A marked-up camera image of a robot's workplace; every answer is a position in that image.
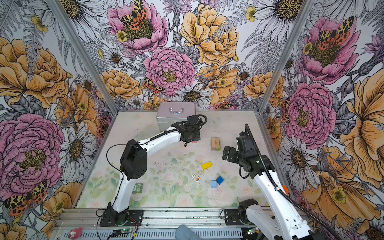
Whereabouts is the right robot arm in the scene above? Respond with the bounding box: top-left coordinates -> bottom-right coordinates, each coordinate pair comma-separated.
223,133 -> 323,240

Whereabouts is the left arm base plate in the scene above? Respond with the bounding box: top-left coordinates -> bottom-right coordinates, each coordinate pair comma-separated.
100,209 -> 144,227

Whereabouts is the small orange white toy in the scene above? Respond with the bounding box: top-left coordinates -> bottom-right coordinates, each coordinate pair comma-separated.
192,175 -> 200,182

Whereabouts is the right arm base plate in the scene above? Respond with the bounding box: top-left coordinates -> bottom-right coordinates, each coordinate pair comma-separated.
223,209 -> 250,226

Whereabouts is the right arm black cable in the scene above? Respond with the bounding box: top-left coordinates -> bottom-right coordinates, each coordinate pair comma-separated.
244,123 -> 343,240

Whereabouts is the orange pill bottle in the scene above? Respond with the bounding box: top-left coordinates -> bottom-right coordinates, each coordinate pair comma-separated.
282,185 -> 290,195

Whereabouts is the natural wood block numbered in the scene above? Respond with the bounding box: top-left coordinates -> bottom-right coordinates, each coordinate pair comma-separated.
215,137 -> 221,151

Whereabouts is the aluminium front rail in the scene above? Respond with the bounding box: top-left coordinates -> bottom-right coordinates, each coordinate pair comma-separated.
51,206 -> 273,240

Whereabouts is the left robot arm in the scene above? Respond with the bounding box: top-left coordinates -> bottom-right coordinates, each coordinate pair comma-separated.
102,115 -> 208,226

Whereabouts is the owl sticker toy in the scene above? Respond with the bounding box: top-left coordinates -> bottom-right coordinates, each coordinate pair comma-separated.
132,183 -> 144,194

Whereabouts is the light blue wood cube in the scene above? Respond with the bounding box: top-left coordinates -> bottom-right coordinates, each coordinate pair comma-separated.
211,181 -> 218,189

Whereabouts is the grey blue cloth object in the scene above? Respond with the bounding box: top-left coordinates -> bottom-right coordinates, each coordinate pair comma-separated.
175,225 -> 201,240

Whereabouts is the dark blue wood cube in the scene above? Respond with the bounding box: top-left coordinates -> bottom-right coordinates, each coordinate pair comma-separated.
216,176 -> 224,185

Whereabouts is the pink toy left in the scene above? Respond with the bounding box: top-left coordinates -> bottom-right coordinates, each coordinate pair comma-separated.
67,228 -> 83,240

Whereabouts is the yellow wood block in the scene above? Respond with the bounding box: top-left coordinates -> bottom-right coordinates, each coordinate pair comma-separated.
201,162 -> 213,170

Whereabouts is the silver first aid case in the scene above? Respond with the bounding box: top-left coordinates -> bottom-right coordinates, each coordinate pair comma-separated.
157,102 -> 196,131

